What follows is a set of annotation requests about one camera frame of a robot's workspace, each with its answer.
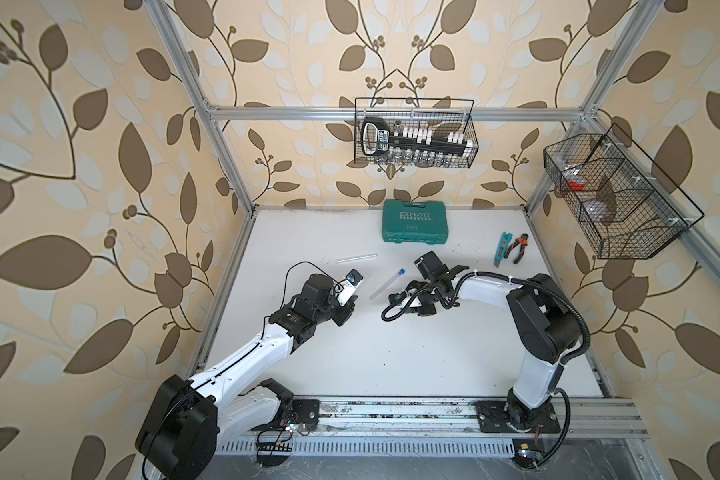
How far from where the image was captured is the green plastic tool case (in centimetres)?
110

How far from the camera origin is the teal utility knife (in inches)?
42.1

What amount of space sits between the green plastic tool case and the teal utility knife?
0.19m

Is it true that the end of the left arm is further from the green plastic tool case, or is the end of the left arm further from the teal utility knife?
the teal utility knife

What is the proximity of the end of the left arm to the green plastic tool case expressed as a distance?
0.41 metres

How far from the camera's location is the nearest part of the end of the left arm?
2.42 feet

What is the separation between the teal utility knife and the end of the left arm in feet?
1.97
